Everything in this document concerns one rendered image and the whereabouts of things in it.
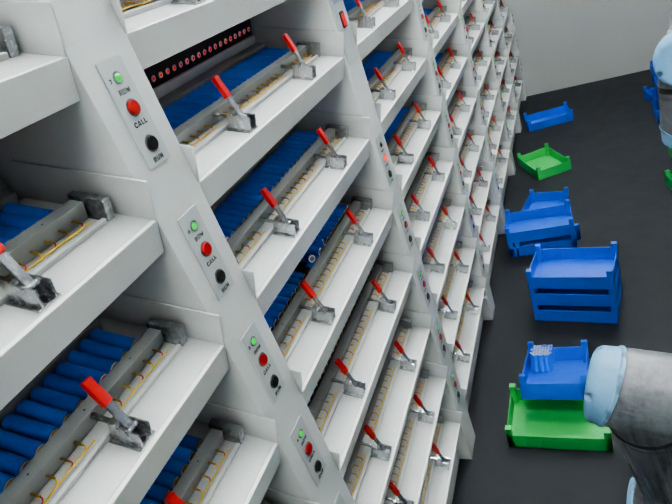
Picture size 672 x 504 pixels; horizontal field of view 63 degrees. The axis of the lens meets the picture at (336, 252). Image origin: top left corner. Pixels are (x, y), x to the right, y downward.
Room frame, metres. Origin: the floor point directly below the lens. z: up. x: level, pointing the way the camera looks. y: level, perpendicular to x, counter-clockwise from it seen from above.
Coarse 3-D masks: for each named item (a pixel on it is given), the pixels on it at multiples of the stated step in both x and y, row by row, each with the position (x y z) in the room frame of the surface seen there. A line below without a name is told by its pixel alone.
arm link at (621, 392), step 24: (600, 360) 0.56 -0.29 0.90; (624, 360) 0.54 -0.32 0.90; (648, 360) 0.53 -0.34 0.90; (600, 384) 0.54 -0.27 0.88; (624, 384) 0.52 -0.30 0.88; (648, 384) 0.50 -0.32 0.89; (600, 408) 0.53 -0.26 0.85; (624, 408) 0.51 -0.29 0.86; (648, 408) 0.49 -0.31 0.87; (624, 432) 0.52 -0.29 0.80; (648, 432) 0.49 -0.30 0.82; (624, 456) 0.60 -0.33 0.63; (648, 456) 0.52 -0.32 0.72; (648, 480) 0.57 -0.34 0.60
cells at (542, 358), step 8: (544, 344) 1.51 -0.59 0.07; (536, 352) 1.47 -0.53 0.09; (544, 352) 1.45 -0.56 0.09; (552, 352) 1.46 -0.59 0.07; (536, 360) 1.44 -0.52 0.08; (544, 360) 1.43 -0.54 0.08; (552, 360) 1.43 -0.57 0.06; (536, 368) 1.43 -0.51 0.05; (544, 368) 1.43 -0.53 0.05; (552, 368) 1.42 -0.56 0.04
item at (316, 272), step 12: (360, 204) 1.23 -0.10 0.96; (336, 228) 1.12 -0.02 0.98; (348, 228) 1.14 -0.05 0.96; (336, 240) 1.07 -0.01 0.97; (324, 252) 1.04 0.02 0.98; (336, 252) 1.05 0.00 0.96; (324, 264) 1.00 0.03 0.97; (312, 276) 0.96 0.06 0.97; (300, 288) 0.93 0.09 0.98; (312, 288) 0.94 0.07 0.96; (300, 300) 0.89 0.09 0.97; (312, 300) 0.90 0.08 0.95; (288, 312) 0.86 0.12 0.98; (276, 324) 0.83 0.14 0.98; (288, 324) 0.84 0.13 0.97; (300, 324) 0.84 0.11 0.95; (276, 336) 0.80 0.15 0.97
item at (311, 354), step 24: (360, 192) 1.25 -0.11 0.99; (384, 192) 1.22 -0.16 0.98; (360, 216) 1.20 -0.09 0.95; (384, 216) 1.19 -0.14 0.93; (384, 240) 1.16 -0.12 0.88; (336, 264) 1.02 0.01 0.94; (360, 264) 1.01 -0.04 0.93; (336, 288) 0.95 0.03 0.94; (360, 288) 0.98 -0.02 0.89; (336, 312) 0.87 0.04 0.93; (288, 336) 0.83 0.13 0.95; (312, 336) 0.82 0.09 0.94; (336, 336) 0.85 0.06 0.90; (288, 360) 0.77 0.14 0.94; (312, 360) 0.76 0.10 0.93; (312, 384) 0.74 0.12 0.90
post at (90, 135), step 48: (48, 0) 0.62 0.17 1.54; (96, 0) 0.68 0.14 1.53; (96, 48) 0.65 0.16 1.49; (96, 96) 0.62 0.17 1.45; (144, 96) 0.68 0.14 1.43; (0, 144) 0.69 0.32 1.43; (48, 144) 0.66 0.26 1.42; (96, 144) 0.62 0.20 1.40; (192, 192) 0.68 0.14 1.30; (144, 288) 0.65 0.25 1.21; (192, 288) 0.61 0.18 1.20; (240, 288) 0.68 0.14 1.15; (240, 336) 0.64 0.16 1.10; (240, 384) 0.62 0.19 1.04; (288, 384) 0.68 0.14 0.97; (288, 432) 0.64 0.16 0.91; (288, 480) 0.62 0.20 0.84; (336, 480) 0.68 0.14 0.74
